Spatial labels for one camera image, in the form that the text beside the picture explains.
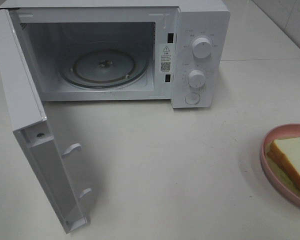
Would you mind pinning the round door release button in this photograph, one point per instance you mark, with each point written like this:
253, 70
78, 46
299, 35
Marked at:
192, 98

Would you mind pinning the white timer knob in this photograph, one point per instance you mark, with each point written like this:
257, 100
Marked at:
196, 79

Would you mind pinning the white microwave door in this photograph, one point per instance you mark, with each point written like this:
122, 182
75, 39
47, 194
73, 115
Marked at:
31, 127

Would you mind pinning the toast sandwich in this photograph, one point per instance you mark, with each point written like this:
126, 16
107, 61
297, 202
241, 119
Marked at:
286, 154

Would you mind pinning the pink round plate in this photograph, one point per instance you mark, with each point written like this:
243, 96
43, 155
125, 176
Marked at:
290, 130

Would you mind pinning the white warning label sticker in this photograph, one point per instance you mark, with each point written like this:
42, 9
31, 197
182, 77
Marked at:
165, 58

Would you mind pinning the white microwave oven body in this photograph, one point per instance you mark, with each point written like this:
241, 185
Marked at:
51, 26

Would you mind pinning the glass microwave turntable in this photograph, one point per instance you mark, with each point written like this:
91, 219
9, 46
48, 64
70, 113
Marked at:
104, 65

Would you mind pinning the upper white power knob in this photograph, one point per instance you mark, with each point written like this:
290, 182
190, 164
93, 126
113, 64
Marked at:
201, 47

